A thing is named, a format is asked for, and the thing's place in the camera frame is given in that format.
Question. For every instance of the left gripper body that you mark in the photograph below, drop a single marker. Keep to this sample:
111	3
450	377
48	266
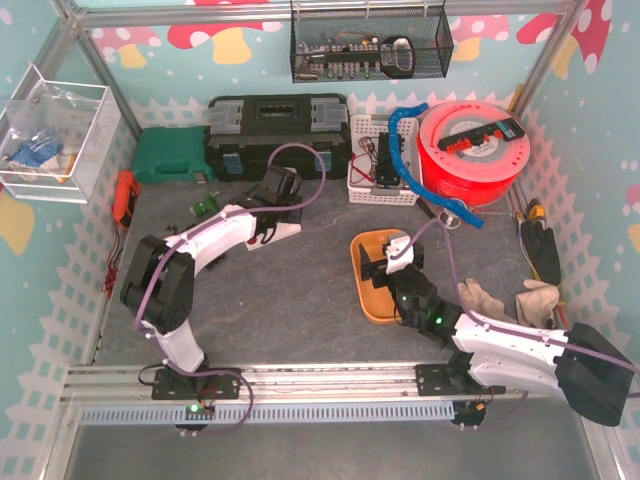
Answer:
279	181

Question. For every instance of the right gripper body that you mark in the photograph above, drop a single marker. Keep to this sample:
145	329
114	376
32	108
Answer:
378	267

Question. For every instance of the white peg base plate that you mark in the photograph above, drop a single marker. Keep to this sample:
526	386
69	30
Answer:
279	232

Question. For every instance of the green hose nozzle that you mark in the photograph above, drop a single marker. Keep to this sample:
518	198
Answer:
207	206

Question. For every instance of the black ribbed rail block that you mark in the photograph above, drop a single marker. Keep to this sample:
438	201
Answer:
214	263

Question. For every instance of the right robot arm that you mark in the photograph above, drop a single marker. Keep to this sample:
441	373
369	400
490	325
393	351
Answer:
579	365

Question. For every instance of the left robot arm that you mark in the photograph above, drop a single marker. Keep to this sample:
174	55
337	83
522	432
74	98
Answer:
159	285

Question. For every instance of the orange plastic tray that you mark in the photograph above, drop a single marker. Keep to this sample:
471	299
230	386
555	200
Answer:
376	303

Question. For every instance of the black toolbox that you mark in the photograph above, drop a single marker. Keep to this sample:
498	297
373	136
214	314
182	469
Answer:
243	131

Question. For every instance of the white plastic basket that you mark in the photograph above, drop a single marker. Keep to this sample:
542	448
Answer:
368	133

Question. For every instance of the beige work glove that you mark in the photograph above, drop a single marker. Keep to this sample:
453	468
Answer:
534	306
481	302

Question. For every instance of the green tool case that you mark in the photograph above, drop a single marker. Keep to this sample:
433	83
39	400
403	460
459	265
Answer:
171	154

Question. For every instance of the red filament spool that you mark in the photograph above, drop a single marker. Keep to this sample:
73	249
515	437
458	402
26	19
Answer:
480	175

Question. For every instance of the black work glove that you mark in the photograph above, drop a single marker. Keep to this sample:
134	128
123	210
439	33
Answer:
540	248

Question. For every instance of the yellow black screwdriver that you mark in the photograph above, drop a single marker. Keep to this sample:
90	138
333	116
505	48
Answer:
533	212

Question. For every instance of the orange multimeter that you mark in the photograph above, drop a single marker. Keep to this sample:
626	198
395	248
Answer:
126	194

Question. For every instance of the black terminal strip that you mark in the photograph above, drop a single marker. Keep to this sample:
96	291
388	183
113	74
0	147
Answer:
507	129

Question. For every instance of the clear acrylic box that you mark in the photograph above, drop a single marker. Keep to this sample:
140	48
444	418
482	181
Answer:
84	116

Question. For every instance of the blue white glove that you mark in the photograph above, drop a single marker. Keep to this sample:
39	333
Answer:
39	151

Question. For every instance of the orange handled pliers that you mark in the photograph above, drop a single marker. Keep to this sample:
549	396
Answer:
172	232

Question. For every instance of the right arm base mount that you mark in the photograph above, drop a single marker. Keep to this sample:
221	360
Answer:
435	380

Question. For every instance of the grey slotted cable duct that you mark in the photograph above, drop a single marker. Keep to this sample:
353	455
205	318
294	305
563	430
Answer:
228	414

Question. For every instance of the black mesh wire basket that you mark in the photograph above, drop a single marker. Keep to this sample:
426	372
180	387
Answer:
365	44

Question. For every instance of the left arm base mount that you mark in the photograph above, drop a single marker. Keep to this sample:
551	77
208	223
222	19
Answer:
169	385

